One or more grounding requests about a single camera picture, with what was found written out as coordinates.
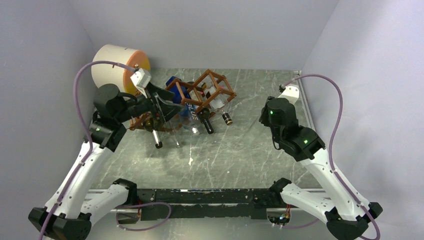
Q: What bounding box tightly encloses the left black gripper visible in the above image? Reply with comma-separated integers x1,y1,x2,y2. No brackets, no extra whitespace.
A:
116,81,186,123

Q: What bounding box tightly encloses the blue glass bottle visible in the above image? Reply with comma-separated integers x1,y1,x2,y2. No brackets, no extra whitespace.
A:
169,84,201,136

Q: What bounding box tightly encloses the olive green wine bottle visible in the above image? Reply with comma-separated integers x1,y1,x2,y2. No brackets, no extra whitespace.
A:
142,117,163,149

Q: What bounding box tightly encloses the dark green wine bottle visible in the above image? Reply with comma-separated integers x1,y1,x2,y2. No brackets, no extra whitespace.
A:
189,90,214,135

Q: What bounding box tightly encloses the clear slim glass bottle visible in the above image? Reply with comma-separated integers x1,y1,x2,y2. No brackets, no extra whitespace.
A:
167,121,182,148

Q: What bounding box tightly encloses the clear square liquor bottle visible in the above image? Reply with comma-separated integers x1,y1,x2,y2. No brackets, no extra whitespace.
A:
201,82,233,126

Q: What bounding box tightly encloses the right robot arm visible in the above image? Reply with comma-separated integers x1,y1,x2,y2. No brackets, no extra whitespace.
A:
259,96,383,240

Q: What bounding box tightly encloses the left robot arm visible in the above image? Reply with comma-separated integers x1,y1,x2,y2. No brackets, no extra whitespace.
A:
28,83,182,240

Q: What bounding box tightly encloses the brown wooden wine rack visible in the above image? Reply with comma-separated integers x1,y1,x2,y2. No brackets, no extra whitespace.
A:
129,68,238,133

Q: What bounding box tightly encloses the cream cylinder with orange face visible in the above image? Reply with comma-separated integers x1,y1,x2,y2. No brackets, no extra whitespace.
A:
91,44,151,95

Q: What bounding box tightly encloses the black base bar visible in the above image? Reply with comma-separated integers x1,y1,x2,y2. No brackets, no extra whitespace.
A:
137,188,287,221

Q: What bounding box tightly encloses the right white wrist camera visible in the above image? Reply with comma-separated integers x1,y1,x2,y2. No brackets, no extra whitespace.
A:
278,85,300,104

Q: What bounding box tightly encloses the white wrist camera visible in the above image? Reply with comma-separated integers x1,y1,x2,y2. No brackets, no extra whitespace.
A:
278,85,300,104
130,68,152,99

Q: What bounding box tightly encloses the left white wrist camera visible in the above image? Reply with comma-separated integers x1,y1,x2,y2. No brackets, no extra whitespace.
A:
130,68,152,99

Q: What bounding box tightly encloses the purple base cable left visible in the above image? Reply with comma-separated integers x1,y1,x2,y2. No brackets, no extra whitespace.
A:
115,202,173,232

